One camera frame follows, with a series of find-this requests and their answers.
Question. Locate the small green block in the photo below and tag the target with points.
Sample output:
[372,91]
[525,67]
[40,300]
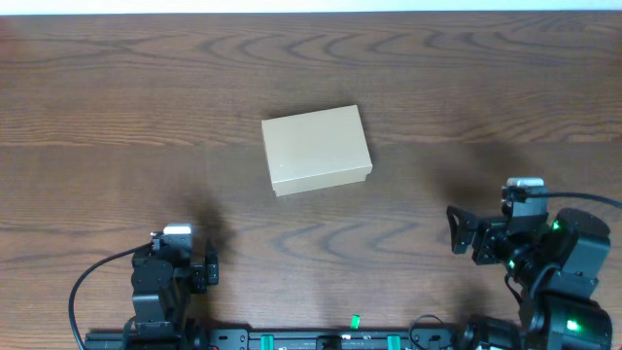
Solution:
[355,322]

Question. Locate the black mounting rail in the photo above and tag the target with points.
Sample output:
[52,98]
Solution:
[340,340]

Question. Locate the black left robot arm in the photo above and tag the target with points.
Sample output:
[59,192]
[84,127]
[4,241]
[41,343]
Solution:
[164,279]

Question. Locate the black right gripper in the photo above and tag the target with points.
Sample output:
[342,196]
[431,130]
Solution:
[462,235]

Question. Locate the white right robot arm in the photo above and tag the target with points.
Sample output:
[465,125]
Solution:
[556,263]

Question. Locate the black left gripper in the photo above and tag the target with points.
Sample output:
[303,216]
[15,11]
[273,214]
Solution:
[206,274]

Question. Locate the cardboard box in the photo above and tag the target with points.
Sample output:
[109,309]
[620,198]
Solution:
[316,150]

